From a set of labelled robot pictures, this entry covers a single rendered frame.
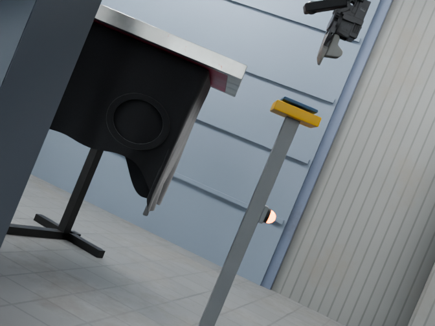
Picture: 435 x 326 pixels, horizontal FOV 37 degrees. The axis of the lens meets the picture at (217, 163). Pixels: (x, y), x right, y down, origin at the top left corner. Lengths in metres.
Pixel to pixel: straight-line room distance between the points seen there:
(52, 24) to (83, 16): 0.09
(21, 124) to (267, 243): 3.39
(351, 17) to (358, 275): 2.84
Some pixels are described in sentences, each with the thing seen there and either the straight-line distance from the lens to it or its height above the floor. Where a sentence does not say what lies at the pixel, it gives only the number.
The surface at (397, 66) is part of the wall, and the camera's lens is 4.54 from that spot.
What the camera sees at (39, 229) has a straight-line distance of 3.37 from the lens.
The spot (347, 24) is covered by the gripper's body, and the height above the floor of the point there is 1.22.
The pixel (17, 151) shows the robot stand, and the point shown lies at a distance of 1.25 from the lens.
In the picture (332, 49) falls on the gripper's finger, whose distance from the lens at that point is 1.80.
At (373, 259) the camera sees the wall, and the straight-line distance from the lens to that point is 4.42.
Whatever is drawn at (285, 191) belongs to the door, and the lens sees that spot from 4.46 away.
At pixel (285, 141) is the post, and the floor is 0.86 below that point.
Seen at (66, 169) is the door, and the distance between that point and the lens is 5.12.
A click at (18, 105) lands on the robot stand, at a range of 1.21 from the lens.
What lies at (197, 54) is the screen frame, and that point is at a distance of 1.62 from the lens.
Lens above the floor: 0.78
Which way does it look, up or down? 1 degrees down
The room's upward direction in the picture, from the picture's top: 23 degrees clockwise
